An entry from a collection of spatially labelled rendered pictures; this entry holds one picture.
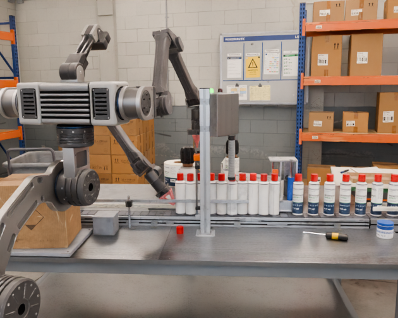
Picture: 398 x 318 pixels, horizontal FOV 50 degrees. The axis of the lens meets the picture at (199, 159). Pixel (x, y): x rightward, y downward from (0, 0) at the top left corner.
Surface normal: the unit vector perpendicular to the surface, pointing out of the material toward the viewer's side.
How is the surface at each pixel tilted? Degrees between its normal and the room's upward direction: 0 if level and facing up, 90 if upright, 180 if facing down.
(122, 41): 90
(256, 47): 90
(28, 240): 90
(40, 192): 90
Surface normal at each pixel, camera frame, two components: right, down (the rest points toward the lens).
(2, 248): 0.96, 0.04
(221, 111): 0.78, 0.10
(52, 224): 0.04, 0.17
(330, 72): -0.28, 0.20
